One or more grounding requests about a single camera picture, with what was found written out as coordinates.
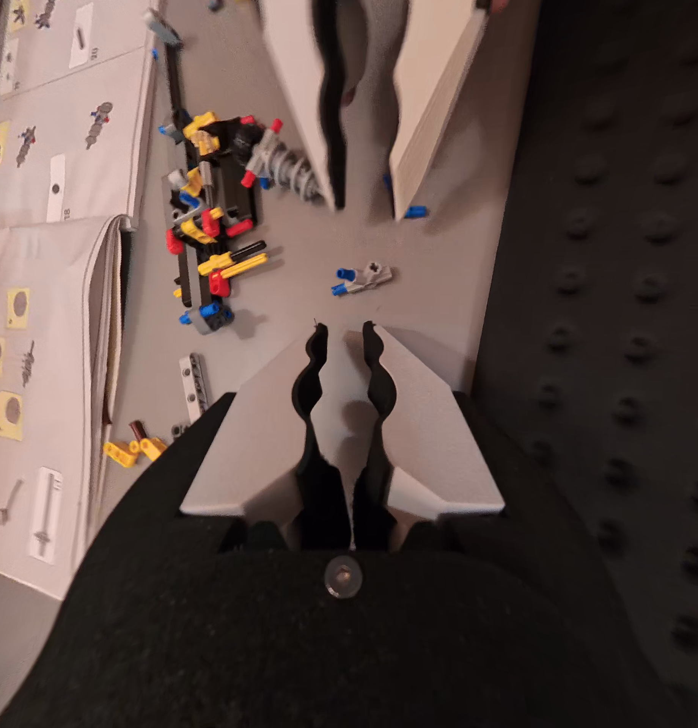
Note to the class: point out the grey lego shock absorber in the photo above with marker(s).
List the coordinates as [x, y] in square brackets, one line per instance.
[286, 168]

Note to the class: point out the light grey lego beam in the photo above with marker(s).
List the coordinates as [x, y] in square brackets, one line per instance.
[194, 384]

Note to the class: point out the lego chassis assembly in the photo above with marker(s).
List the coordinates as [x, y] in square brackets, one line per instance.
[235, 190]

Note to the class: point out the lego instruction booklet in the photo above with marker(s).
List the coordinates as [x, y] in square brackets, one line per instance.
[53, 273]

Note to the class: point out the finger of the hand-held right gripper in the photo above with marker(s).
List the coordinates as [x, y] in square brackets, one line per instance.
[295, 74]
[434, 85]

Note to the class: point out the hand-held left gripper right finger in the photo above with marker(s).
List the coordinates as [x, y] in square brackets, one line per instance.
[434, 449]

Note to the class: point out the brown lego axle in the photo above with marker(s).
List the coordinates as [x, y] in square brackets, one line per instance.
[137, 429]

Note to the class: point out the grey lego connector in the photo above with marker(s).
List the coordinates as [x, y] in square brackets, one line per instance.
[372, 276]

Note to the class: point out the yellow lego liftarm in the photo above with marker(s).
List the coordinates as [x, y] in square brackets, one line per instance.
[121, 452]
[152, 447]

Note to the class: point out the black dimpled pad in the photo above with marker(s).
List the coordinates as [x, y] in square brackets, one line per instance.
[611, 284]

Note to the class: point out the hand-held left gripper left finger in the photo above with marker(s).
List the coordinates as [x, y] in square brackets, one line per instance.
[252, 449]

